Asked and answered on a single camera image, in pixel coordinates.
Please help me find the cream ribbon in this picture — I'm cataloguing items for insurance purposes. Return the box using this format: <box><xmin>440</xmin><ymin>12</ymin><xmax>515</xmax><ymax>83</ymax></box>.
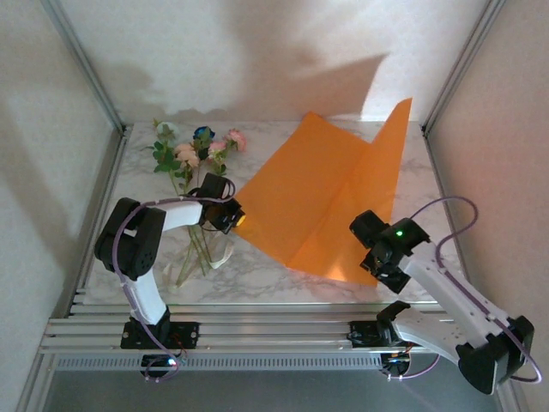
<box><xmin>161</xmin><ymin>239</ymin><xmax>236</xmax><ymax>294</ymax></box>

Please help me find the artificial flower bunch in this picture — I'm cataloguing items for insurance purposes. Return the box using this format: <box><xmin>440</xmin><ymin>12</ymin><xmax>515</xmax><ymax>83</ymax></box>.
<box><xmin>143</xmin><ymin>118</ymin><xmax>249</xmax><ymax>287</ymax></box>

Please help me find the orange wrapping paper sheet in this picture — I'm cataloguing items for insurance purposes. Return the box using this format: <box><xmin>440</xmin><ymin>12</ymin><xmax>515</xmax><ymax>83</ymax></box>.
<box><xmin>234</xmin><ymin>97</ymin><xmax>413</xmax><ymax>288</ymax></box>

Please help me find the wide aluminium extrusion beam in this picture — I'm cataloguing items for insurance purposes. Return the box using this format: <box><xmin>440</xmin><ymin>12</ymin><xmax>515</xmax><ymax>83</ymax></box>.
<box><xmin>38</xmin><ymin>302</ymin><xmax>463</xmax><ymax>355</ymax></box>

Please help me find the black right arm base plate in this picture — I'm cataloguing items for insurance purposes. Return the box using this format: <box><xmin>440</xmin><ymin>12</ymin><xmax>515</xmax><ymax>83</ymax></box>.
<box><xmin>349</xmin><ymin>320</ymin><xmax>413</xmax><ymax>348</ymax></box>

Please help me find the aluminium side rail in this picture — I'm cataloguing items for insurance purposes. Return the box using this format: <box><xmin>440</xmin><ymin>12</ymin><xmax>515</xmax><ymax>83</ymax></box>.
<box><xmin>63</xmin><ymin>126</ymin><xmax>132</xmax><ymax>318</ymax></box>
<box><xmin>422</xmin><ymin>122</ymin><xmax>468</xmax><ymax>270</ymax></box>

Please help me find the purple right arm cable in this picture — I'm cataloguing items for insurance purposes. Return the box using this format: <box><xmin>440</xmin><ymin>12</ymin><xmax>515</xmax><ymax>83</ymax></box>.
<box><xmin>387</xmin><ymin>196</ymin><xmax>543</xmax><ymax>384</ymax></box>

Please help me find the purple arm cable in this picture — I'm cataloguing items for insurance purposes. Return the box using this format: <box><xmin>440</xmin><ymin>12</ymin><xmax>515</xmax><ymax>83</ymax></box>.
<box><xmin>112</xmin><ymin>178</ymin><xmax>237</xmax><ymax>383</ymax></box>
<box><xmin>387</xmin><ymin>196</ymin><xmax>543</xmax><ymax>384</ymax></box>

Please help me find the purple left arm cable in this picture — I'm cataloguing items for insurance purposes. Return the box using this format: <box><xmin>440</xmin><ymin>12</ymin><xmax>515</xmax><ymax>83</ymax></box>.
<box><xmin>112</xmin><ymin>178</ymin><xmax>237</xmax><ymax>383</ymax></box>

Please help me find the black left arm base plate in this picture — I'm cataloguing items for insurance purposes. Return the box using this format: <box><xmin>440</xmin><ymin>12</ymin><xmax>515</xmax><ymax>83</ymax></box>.
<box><xmin>120</xmin><ymin>321</ymin><xmax>201</xmax><ymax>349</ymax></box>

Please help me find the grey slotted cable duct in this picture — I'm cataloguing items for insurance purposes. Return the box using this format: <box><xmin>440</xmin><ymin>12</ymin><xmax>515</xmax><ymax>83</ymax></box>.
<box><xmin>53</xmin><ymin>354</ymin><xmax>385</xmax><ymax>373</ymax></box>

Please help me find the aluminium lower frame leg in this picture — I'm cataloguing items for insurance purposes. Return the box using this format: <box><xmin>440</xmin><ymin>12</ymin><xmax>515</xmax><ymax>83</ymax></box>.
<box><xmin>499</xmin><ymin>384</ymin><xmax>529</xmax><ymax>412</ymax></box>
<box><xmin>15</xmin><ymin>354</ymin><xmax>57</xmax><ymax>412</ymax></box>

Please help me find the aluminium frame post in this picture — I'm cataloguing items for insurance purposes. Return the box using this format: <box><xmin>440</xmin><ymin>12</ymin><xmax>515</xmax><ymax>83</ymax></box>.
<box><xmin>422</xmin><ymin>0</ymin><xmax>508</xmax><ymax>134</ymax></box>
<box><xmin>40</xmin><ymin>0</ymin><xmax>130</xmax><ymax>134</ymax></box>

